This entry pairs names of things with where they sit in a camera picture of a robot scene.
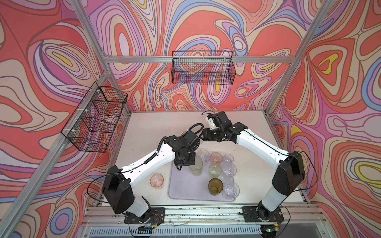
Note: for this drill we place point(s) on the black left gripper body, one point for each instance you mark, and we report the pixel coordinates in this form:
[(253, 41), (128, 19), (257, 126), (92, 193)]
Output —
[(189, 159)]

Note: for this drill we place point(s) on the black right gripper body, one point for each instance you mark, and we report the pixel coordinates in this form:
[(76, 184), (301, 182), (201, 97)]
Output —
[(214, 135)]

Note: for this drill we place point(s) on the pale yellow textured cup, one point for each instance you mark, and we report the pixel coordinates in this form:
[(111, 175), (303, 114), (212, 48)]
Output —
[(196, 168)]

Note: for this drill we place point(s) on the clear cup front row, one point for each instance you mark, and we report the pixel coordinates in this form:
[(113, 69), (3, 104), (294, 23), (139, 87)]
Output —
[(204, 155)]

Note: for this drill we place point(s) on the small clear cup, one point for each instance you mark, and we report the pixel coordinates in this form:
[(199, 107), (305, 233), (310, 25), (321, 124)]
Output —
[(228, 158)]

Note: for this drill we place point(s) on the pink cup back row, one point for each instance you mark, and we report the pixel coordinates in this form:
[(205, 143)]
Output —
[(216, 158)]

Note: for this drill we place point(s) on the pale green textured cup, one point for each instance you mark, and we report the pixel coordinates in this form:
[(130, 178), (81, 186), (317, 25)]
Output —
[(214, 171)]

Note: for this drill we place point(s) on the brown olive textured cup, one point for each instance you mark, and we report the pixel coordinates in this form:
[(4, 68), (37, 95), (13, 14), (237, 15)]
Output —
[(215, 186)]

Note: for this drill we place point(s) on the large clear cup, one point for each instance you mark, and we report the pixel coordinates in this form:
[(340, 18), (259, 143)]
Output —
[(231, 190)]

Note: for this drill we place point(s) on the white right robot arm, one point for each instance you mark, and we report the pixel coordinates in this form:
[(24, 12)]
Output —
[(288, 166)]

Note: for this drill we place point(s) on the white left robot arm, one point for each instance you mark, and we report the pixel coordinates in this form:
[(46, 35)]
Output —
[(119, 182)]

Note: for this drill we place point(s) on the lavender tray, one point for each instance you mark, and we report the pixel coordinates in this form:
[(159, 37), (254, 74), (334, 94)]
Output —
[(185, 185)]

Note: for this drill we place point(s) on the pink cup near tray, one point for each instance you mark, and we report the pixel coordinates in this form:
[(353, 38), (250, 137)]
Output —
[(157, 181)]

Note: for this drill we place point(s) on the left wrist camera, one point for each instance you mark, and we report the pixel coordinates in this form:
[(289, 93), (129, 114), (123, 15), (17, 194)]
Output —
[(190, 138)]

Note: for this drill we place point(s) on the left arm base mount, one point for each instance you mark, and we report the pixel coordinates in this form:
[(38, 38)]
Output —
[(152, 216)]

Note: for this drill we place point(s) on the black wire basket back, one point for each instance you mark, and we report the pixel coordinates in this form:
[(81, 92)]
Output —
[(199, 67)]

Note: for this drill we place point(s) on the black wire basket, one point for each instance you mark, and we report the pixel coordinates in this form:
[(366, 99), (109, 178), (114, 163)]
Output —
[(199, 67), (95, 119)]

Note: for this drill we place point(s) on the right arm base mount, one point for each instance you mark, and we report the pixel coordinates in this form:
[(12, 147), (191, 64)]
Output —
[(254, 214)]

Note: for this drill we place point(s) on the black wire basket left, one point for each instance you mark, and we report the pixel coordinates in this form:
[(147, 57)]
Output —
[(95, 119)]

